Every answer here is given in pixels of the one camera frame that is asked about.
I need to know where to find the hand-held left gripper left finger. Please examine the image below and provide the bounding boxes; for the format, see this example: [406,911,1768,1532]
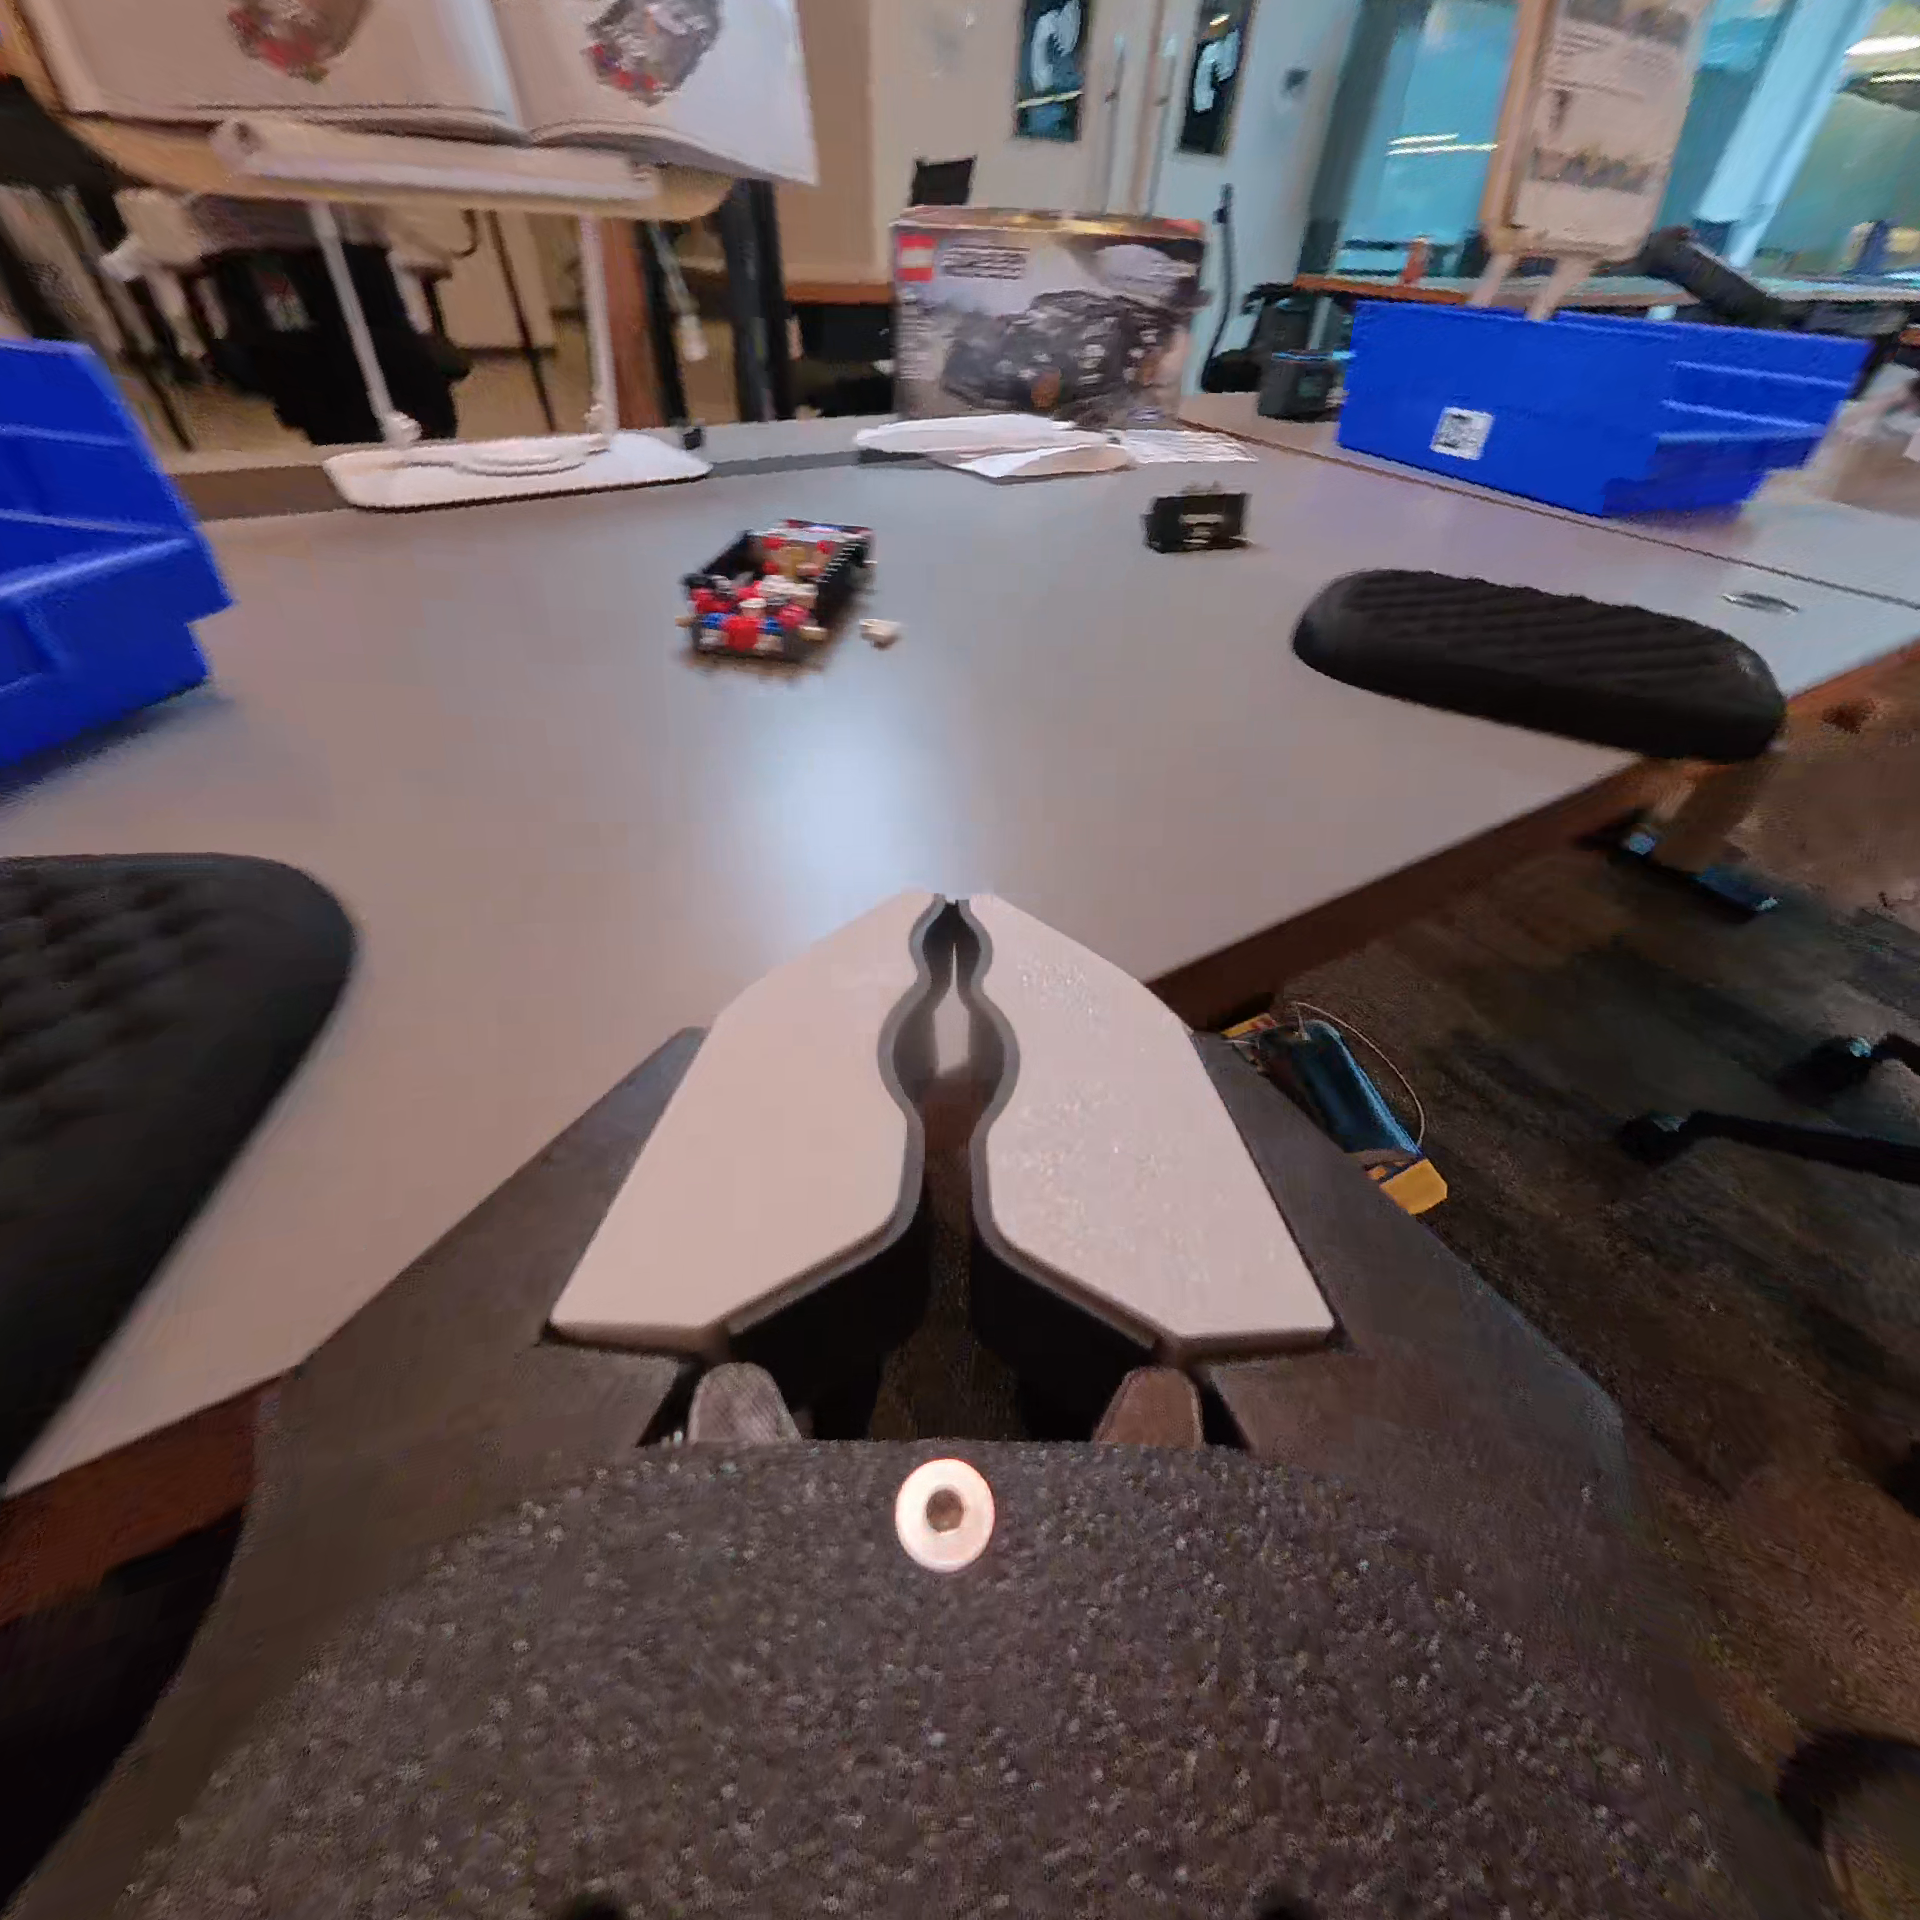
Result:
[551,892,955,1436]

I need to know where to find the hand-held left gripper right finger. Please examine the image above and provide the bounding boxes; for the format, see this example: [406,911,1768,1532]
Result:
[959,892,1340,1436]

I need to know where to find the partly built lego car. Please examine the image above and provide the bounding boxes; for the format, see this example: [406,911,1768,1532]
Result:
[682,519,878,664]

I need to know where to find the blue plastic bin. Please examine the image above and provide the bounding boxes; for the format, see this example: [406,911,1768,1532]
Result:
[0,342,234,778]

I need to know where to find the black lego assembly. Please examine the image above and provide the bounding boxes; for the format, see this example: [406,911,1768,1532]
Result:
[1143,487,1251,558]

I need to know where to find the lego set box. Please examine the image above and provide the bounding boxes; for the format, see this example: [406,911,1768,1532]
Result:
[890,210,1210,428]

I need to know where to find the yellow and black object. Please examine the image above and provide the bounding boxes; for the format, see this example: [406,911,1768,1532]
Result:
[1245,1006,1452,1216]

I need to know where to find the black chair base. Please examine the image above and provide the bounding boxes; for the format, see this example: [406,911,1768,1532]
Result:
[1620,825,1920,1187]

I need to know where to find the white paper bags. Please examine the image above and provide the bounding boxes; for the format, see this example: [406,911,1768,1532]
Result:
[854,412,1135,483]

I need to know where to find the white book stand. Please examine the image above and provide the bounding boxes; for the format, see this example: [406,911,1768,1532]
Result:
[211,115,736,513]

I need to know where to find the blue bin with white label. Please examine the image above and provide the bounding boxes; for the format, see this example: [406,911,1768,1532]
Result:
[1340,302,1872,519]

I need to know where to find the poster on wooden easel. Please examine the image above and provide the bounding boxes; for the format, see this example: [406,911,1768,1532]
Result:
[1472,0,1712,302]

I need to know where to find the open instruction booklet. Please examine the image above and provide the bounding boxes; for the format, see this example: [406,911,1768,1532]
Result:
[16,0,818,187]

